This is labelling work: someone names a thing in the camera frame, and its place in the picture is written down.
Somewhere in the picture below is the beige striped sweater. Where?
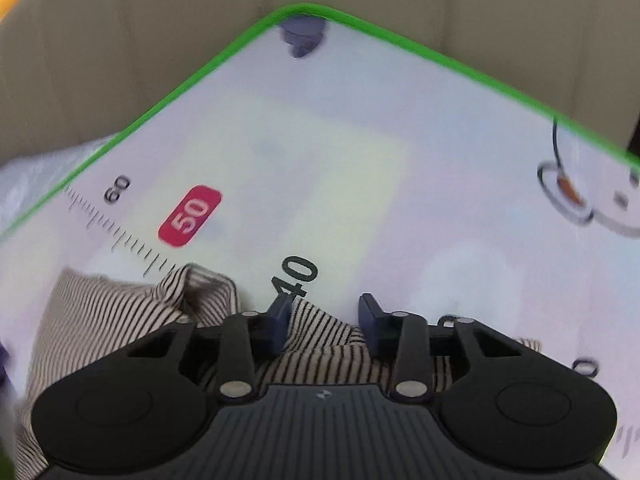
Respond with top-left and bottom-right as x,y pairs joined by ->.
12,262 -> 543,480

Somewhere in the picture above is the cartoon printed play mat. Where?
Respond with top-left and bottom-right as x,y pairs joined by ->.
0,2 -> 640,480

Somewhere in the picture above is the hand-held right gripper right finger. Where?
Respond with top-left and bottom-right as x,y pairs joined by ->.
358,293 -> 543,405

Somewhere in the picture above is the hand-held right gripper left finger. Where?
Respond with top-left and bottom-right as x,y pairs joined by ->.
117,293 -> 293,405

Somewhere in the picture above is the beige upholstered headboard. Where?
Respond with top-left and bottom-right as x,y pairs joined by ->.
0,0 -> 640,171

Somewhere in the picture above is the white quilted bed cover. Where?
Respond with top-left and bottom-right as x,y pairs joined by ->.
0,132 -> 126,236

